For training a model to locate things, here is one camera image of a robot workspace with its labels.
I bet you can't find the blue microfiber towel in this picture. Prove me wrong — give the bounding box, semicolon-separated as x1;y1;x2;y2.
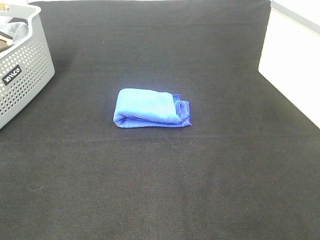
113;88;192;128

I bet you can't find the black table cloth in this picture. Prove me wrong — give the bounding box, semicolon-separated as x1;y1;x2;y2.
0;0;320;240

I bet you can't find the grey perforated plastic basket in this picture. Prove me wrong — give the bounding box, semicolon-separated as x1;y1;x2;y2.
0;2;55;127

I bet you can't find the white plastic storage box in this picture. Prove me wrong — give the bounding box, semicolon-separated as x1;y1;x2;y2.
258;0;320;127

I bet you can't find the grey cloth in basket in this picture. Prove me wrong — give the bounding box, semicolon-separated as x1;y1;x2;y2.
0;22;29;45

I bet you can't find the yellow and brown cloth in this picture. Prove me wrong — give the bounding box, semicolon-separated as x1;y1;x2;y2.
0;32;13;53

